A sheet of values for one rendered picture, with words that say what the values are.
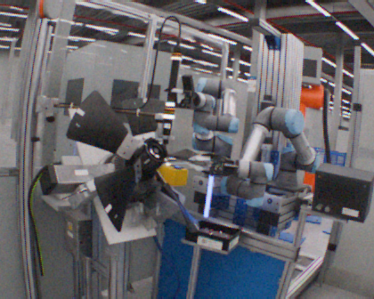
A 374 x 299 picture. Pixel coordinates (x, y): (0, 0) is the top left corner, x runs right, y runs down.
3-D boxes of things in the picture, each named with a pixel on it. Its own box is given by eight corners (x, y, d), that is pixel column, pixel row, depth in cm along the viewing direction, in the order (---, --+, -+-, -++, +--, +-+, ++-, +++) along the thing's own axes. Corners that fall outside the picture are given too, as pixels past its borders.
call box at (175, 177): (154, 182, 191) (156, 164, 190) (166, 181, 199) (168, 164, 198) (174, 189, 181) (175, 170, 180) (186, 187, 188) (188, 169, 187)
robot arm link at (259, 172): (272, 184, 136) (274, 165, 135) (247, 181, 137) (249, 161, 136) (269, 181, 144) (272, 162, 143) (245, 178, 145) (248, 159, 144)
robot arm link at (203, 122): (215, 135, 159) (217, 112, 158) (191, 132, 160) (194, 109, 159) (215, 134, 167) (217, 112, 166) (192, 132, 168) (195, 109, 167)
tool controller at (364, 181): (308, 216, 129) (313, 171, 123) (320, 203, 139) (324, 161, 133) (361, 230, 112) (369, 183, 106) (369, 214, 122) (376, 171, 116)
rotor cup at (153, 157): (131, 182, 130) (149, 166, 122) (119, 150, 135) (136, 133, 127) (158, 181, 141) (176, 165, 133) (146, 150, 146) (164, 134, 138)
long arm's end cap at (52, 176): (44, 178, 120) (53, 164, 113) (49, 195, 117) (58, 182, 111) (38, 178, 118) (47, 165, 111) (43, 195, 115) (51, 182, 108)
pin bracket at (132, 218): (123, 214, 138) (134, 206, 133) (133, 214, 142) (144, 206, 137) (126, 226, 135) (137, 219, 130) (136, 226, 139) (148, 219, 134)
